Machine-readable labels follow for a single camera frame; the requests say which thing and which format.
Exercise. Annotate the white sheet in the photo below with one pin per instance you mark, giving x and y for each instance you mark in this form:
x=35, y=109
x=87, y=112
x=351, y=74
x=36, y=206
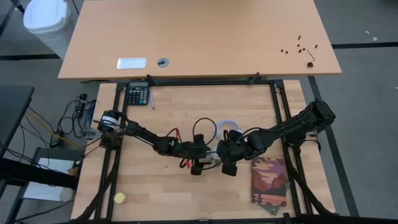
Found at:
x=46, y=194

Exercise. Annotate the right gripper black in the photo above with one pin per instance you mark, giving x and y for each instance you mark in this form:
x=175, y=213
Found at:
x=239, y=149

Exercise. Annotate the black calculator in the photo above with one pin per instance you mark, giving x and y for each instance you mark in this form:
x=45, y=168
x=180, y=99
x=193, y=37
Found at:
x=137, y=93

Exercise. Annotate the pale purple pen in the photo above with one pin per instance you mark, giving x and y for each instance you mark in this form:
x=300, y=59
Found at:
x=151, y=99

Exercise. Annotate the black bar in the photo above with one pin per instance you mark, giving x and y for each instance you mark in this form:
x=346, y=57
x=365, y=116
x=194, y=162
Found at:
x=31, y=174

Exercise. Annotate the silver rectangular desk plate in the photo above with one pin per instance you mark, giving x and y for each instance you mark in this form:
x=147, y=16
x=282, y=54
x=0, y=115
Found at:
x=131, y=63

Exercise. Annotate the white trash bin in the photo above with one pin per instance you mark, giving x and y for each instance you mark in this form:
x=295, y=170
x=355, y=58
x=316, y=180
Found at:
x=46, y=21

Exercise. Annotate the black allen key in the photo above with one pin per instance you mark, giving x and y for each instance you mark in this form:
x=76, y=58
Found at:
x=311, y=55

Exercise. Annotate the black power adapter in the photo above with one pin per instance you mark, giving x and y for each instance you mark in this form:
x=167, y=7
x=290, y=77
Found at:
x=56, y=141

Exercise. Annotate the black desk clamp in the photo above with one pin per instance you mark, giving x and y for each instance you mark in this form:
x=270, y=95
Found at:
x=254, y=78
x=152, y=80

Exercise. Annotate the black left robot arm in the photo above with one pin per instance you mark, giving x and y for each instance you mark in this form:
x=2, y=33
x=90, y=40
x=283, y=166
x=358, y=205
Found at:
x=146, y=133

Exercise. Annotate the black aluminium table frame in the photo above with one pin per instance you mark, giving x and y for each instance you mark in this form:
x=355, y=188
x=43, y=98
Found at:
x=217, y=83

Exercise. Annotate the black side table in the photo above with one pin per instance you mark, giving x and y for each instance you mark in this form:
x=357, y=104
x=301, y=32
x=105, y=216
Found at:
x=12, y=112

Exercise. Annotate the green card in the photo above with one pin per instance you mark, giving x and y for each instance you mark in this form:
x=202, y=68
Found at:
x=273, y=211

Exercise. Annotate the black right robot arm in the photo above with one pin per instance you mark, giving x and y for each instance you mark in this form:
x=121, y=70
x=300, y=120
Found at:
x=295, y=126

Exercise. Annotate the yellow round disc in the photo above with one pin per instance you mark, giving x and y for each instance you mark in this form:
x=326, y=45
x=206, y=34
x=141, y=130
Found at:
x=120, y=198

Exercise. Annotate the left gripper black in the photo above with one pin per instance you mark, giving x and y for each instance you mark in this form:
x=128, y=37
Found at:
x=197, y=152

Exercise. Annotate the light wooden desk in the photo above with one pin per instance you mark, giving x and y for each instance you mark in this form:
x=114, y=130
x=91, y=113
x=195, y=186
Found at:
x=199, y=37

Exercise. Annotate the round grey desk grommet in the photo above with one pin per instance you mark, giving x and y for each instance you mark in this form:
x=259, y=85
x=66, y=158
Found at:
x=163, y=62

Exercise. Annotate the landscape illustrated book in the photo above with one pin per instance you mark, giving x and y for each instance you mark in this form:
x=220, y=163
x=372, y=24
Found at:
x=269, y=183

